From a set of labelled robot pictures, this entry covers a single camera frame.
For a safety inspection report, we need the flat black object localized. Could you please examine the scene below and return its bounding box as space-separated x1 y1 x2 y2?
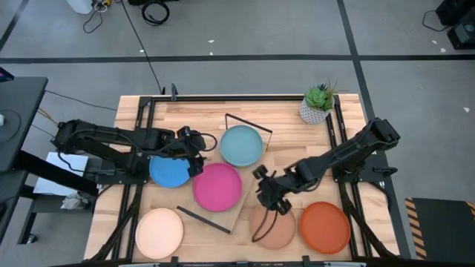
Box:
128 0 180 7

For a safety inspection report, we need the black desk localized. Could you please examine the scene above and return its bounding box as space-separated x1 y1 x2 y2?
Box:
0 76 49 174

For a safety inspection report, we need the looped black cable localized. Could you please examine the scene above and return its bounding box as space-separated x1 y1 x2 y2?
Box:
82 7 105 34

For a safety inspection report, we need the crumpled clear plastic bag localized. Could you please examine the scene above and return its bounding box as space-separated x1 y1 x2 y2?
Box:
61 191 92 211

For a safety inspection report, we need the black equipment cable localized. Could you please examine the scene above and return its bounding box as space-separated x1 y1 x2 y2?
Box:
422 9 450 33

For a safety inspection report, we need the succulent in white pot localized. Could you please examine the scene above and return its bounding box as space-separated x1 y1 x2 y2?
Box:
298 79 341 125

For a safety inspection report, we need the peach plate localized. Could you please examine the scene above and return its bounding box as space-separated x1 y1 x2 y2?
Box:
134 208 184 260

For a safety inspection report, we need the orange plate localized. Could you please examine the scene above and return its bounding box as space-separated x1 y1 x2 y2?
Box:
299 201 352 255

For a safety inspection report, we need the magenta plate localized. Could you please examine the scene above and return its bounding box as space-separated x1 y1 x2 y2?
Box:
191 162 243 213

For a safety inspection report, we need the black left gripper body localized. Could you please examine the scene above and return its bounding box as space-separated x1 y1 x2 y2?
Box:
173 125 207 160

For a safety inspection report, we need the black round pad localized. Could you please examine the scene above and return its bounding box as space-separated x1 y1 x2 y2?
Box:
0 109 22 144

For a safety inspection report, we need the dark device with screen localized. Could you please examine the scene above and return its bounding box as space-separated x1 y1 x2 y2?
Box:
0 66 15 83

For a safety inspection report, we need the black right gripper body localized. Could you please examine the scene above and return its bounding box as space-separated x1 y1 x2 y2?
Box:
252 165 298 216

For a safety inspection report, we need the black box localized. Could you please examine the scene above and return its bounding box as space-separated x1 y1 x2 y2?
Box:
447 22 475 51

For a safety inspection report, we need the long black floor cable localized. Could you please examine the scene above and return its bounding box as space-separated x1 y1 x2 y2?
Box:
120 0 165 96

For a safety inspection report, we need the black diagonal beam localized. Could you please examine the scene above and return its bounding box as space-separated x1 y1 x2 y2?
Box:
14 150 99 197

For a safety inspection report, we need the black low stand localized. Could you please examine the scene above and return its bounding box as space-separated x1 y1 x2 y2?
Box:
0 168 94 245

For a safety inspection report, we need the pale teal plate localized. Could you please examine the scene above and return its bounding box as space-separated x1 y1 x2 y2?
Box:
218 124 265 168

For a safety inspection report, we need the coiled black cable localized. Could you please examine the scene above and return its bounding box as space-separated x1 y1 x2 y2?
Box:
141 1 171 27

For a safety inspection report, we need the black adapter cable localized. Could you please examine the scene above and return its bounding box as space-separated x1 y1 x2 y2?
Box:
31 124 56 139

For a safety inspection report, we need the black metal table frame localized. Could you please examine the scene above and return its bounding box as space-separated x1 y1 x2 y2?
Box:
88 94 400 267

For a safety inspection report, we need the white container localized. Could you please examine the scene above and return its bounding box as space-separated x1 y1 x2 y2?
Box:
65 0 93 15

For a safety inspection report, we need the tan brown plate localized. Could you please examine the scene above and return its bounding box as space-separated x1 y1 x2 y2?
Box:
249 205 298 250

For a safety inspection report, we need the black equipment case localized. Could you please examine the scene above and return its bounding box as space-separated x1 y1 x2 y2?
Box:
434 0 475 27

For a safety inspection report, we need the bright blue plate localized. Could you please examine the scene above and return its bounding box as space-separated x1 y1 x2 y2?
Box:
148 155 192 189

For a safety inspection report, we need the yellow cable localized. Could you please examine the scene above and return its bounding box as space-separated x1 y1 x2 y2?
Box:
36 107 57 125

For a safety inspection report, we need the thin black floor cable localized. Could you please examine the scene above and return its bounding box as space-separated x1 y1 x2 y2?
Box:
44 90 118 112

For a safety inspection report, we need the white sheet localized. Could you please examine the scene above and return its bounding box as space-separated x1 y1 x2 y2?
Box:
33 151 90 197

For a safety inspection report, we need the black mat with hazard stripes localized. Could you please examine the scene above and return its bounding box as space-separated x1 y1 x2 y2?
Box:
404 197 475 260

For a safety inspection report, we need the wooden dish rack board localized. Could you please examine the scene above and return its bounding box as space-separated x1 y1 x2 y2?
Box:
176 113 274 234

